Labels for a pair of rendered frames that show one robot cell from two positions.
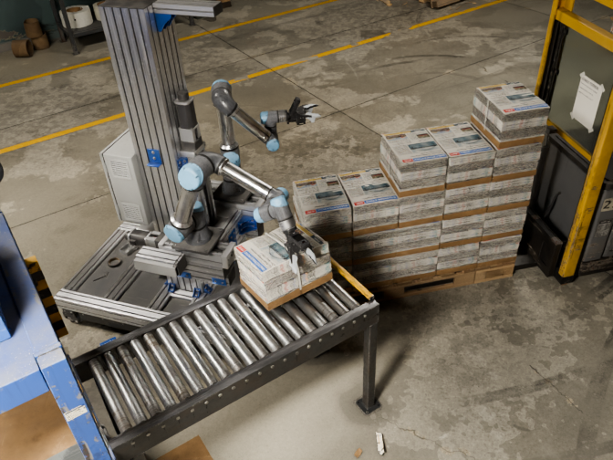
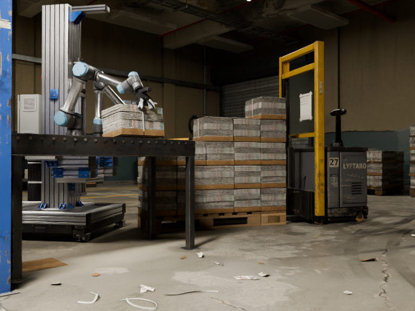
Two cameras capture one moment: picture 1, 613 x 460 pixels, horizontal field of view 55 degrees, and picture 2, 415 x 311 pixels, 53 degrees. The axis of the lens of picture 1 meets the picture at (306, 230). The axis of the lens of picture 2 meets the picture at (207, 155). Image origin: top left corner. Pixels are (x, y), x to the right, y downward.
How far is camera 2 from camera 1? 2.45 m
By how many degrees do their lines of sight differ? 40
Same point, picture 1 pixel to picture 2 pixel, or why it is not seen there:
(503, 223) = (273, 174)
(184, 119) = not seen: hidden behind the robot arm
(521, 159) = (275, 128)
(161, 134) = (62, 77)
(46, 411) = not seen: outside the picture
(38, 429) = not seen: outside the picture
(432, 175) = (225, 129)
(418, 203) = (217, 148)
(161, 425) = (41, 136)
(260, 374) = (114, 141)
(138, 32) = (62, 16)
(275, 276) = (128, 110)
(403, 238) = (210, 174)
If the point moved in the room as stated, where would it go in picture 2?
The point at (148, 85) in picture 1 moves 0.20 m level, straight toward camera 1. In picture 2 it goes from (60, 46) to (63, 41)
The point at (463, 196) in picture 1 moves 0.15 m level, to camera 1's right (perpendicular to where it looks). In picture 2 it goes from (245, 149) to (260, 149)
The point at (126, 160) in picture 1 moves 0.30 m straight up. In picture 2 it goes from (35, 96) to (35, 62)
